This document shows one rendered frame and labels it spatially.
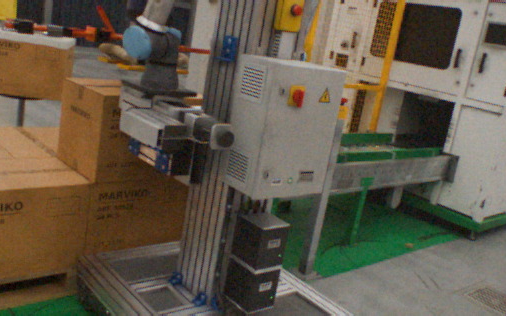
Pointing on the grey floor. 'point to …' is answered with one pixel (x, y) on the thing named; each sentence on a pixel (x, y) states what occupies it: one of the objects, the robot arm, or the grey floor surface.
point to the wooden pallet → (26, 291)
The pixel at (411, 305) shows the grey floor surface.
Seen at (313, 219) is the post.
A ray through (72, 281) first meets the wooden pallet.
